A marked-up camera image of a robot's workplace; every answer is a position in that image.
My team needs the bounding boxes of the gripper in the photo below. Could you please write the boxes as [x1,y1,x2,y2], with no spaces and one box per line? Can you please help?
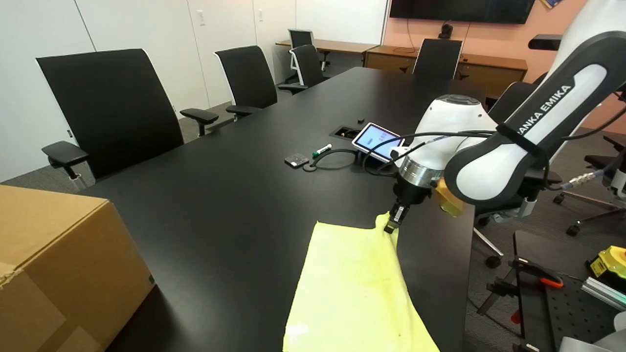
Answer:
[384,176,434,235]

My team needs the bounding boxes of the yellow cloth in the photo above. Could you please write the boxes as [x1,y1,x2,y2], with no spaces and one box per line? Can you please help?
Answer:
[283,211,441,352]

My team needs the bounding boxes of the white tablet panel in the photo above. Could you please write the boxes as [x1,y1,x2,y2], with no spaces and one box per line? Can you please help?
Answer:
[352,122,406,163]

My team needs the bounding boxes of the wooden sideboard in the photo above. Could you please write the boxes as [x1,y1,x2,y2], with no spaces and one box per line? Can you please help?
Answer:
[364,45,529,99]

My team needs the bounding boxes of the row of black office chairs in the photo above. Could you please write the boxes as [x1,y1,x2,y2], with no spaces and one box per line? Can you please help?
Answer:
[278,28,332,95]

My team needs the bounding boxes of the wooden desk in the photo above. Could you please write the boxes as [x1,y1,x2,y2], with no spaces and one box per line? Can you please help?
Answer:
[275,39,378,67]

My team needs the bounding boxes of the yellow emergency stop box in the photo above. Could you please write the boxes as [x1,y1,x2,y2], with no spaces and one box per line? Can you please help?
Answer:
[585,246,626,281]

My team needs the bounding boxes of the cardboard box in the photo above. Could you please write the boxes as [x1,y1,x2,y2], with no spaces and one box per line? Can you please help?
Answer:
[0,185,156,352]

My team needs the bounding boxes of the black cable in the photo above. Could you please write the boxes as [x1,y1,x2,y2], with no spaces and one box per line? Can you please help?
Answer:
[303,148,398,177]

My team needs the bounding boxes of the table cable hatch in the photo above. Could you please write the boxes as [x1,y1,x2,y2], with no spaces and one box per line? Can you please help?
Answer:
[329,126,363,142]

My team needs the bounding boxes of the black clamp orange handle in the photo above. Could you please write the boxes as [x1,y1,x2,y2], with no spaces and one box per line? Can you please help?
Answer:
[509,257,564,289]

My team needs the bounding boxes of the wall television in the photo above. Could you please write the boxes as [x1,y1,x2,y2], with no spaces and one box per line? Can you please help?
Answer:
[389,0,537,24]

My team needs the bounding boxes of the aluminium rail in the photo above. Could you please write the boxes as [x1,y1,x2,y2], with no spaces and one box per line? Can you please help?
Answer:
[581,276,626,311]

